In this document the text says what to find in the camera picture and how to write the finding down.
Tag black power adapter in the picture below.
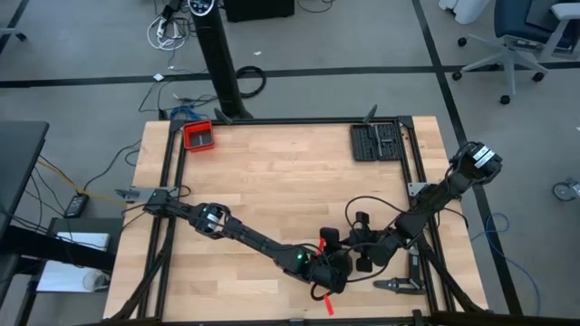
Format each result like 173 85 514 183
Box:
63 192 91 219

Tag dark desk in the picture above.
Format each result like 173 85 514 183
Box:
0 120 51 236

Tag grey blue office chair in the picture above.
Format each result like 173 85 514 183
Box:
451 0 580 106

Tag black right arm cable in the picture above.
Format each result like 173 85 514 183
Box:
343 195 409 236

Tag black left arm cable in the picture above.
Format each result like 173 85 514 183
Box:
309 242 359 302

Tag grey chair base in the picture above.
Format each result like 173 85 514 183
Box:
0 27 27 43

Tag red plastic bin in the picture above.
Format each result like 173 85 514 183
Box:
181 119 216 153

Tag white paper sheet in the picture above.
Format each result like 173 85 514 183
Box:
35 260 112 293

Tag black bit set case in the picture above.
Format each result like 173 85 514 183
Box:
349 121 406 163

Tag black low shelf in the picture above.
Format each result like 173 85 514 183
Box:
0 216 126 273

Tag black utility knife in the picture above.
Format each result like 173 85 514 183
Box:
408 246 422 284

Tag blue cable bundle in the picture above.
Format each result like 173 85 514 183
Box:
169 105 210 122

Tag black aluminium table frame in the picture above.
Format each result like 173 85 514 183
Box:
102 115 493 326

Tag white trash bin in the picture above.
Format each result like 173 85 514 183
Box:
438 0 491 26

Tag grey caster wheel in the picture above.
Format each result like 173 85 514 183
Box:
551 177 580 203

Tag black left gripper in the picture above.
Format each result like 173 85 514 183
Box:
311 226 354 295

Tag clear plastic cup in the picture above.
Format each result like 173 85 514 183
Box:
82 269 111 292

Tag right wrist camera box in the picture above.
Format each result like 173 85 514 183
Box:
367 229 393 266

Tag white power strip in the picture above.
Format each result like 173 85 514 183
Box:
146 12 189 52

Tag white flat box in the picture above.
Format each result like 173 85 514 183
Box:
55 231 111 253

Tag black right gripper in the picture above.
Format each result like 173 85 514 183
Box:
342 210 374 274

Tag black pliers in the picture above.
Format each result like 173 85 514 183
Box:
372 276 428 296

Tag black computer case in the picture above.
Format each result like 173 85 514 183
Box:
223 0 296 24

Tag yellow floor cable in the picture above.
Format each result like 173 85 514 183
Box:
35 158 131 210

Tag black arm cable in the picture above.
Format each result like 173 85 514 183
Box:
343 195 409 236
309 242 359 302

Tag long blue floor cable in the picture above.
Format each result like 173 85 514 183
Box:
469 212 544 318

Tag black coiled floor cable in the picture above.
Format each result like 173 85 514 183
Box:
235 64 268 99

